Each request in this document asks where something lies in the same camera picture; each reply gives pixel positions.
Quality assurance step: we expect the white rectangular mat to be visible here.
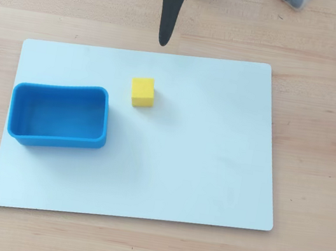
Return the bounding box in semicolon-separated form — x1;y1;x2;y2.
0;21;300;251

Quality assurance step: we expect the blue rectangular bin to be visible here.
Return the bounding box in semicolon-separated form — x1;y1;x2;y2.
3;72;116;159

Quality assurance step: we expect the yellow cube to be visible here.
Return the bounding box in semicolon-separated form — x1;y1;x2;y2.
127;74;158;111

